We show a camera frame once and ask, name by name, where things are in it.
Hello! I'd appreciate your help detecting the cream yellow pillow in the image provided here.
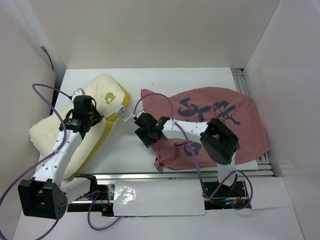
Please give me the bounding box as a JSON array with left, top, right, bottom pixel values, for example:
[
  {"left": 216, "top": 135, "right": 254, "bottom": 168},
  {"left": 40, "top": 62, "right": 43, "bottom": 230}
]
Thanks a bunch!
[{"left": 29, "top": 73, "right": 133, "bottom": 181}]

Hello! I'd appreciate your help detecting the red printed pillowcase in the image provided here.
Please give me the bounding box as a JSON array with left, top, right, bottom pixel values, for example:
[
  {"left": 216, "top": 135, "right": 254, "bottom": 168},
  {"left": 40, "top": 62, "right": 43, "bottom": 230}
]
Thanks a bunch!
[{"left": 140, "top": 86, "right": 271, "bottom": 172}]

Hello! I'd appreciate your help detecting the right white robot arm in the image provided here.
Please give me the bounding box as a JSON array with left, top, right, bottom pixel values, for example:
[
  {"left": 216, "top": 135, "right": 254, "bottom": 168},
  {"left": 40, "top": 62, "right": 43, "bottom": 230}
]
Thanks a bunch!
[{"left": 133, "top": 111, "right": 239, "bottom": 196}]

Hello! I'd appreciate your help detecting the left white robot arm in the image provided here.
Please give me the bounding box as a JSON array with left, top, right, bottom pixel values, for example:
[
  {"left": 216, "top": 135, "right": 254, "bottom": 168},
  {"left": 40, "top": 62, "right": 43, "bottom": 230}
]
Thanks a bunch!
[{"left": 18, "top": 95, "right": 103, "bottom": 220}]

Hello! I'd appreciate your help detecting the white cover plate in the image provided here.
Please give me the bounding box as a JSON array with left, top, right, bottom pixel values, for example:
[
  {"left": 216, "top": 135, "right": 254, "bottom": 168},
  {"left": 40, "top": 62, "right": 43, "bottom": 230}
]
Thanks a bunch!
[{"left": 113, "top": 179, "right": 206, "bottom": 217}]

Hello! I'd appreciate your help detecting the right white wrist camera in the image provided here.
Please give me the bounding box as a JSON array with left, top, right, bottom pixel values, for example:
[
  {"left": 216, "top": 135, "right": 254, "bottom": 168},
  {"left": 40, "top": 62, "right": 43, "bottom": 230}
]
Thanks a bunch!
[{"left": 132, "top": 110, "right": 145, "bottom": 121}]

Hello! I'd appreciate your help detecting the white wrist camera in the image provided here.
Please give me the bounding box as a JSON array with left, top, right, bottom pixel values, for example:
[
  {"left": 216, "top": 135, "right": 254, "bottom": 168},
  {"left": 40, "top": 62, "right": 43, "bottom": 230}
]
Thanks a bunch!
[
  {"left": 70, "top": 88, "right": 86, "bottom": 102},
  {"left": 132, "top": 110, "right": 145, "bottom": 121}
]

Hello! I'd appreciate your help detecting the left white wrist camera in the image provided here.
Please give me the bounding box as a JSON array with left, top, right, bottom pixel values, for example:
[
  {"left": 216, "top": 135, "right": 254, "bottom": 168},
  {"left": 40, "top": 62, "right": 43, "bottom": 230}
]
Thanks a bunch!
[{"left": 70, "top": 88, "right": 86, "bottom": 102}]

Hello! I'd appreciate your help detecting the black wall cable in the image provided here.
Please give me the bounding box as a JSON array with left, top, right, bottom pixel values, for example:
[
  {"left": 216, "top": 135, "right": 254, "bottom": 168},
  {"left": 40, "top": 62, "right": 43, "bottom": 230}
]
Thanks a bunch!
[{"left": 39, "top": 43, "right": 55, "bottom": 68}]

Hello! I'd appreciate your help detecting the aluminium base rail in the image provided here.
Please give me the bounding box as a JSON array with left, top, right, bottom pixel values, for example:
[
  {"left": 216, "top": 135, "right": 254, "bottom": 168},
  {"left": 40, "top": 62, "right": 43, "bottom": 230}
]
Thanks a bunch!
[{"left": 66, "top": 170, "right": 252, "bottom": 217}]

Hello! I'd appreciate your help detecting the aluminium side frame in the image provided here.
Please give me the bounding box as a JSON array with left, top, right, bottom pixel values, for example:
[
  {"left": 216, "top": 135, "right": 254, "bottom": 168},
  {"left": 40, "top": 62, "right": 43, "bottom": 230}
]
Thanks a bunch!
[{"left": 231, "top": 69, "right": 275, "bottom": 176}]

